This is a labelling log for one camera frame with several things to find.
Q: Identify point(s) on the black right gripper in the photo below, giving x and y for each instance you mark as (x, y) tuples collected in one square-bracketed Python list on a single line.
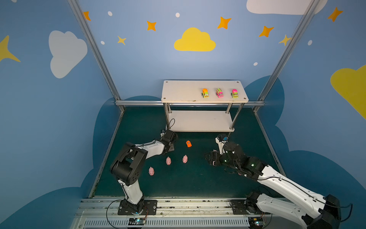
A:
[(215, 158)]

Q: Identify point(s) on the white two-tier shelf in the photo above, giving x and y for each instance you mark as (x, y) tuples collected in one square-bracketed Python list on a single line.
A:
[(201, 119)]

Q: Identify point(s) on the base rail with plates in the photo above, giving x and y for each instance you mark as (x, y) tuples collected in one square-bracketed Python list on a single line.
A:
[(173, 213)]

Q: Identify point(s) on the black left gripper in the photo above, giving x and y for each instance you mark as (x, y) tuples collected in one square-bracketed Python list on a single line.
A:
[(171, 144)]

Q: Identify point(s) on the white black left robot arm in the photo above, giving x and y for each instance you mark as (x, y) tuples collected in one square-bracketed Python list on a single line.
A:
[(128, 166)]

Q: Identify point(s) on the pink drum green toy truck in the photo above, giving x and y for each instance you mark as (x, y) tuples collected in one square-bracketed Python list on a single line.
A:
[(234, 93)]

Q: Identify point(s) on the orange yellow toy car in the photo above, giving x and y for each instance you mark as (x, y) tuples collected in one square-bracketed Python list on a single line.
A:
[(188, 143)]

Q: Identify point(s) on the aluminium cage frame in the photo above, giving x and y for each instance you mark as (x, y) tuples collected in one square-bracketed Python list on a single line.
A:
[(122, 104)]

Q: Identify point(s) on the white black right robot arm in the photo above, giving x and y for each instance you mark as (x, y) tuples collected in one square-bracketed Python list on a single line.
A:
[(302, 206)]

